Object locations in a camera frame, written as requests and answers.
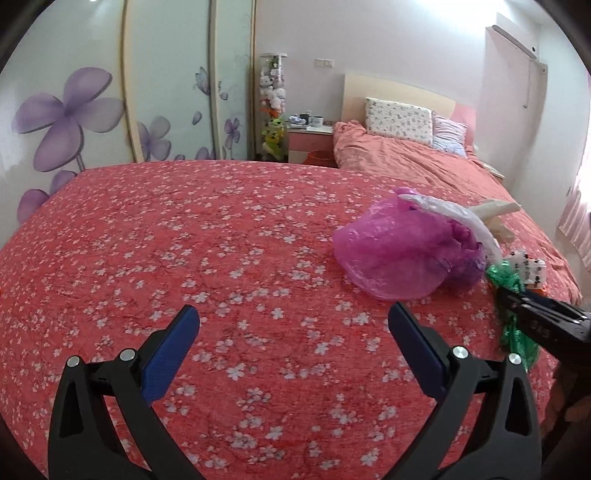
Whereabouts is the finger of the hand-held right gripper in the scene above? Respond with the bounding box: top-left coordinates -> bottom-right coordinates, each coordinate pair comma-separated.
496,286 -> 591,325
505,305 -> 591,357

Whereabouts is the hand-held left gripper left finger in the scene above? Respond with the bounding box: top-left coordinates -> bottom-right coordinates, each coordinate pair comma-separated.
47,305 -> 206,480

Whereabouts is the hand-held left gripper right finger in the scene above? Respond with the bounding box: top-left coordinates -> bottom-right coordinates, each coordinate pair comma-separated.
388,302 -> 541,480

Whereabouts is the green plastic bag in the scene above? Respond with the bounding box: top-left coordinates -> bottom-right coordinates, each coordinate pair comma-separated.
485,261 -> 541,372

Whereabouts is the pink plastic bag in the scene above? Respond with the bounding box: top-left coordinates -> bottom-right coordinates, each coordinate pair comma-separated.
333,187 -> 488,302

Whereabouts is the white spotted packet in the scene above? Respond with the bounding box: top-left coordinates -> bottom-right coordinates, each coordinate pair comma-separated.
503,249 -> 548,289

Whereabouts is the red floral tablecloth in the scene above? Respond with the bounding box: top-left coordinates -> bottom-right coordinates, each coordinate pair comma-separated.
0,159 -> 583,480

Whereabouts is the pink curtain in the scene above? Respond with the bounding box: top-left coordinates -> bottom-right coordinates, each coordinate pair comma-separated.
556,152 -> 591,273

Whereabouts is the white plastic bag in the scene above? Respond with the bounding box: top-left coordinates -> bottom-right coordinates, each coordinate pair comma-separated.
399,193 -> 504,264

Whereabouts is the bed with red cover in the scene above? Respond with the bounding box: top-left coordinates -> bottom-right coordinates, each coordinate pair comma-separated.
332,120 -> 587,301

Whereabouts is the striped purple pillow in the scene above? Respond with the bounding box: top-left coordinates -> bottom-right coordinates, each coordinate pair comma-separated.
431,115 -> 468,155

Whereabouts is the orange waste bin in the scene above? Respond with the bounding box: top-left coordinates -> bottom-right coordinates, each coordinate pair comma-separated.
305,150 -> 338,168

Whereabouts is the floral print pillow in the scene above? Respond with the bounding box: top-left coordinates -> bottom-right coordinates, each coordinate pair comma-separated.
365,97 -> 435,148

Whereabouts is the green plush toy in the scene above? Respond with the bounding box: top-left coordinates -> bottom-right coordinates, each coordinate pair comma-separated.
261,117 -> 287,160

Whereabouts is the beige and pink headboard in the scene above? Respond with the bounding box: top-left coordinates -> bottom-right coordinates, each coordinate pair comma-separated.
342,71 -> 476,145

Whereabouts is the flower print wardrobe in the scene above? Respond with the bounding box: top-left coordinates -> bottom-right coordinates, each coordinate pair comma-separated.
0,0 -> 257,241

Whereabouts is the white air conditioner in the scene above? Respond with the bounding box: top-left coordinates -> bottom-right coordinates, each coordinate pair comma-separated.
492,23 -> 540,62

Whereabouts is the clear tube of plush toys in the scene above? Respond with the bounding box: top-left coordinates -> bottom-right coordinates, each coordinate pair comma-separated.
256,53 -> 288,121

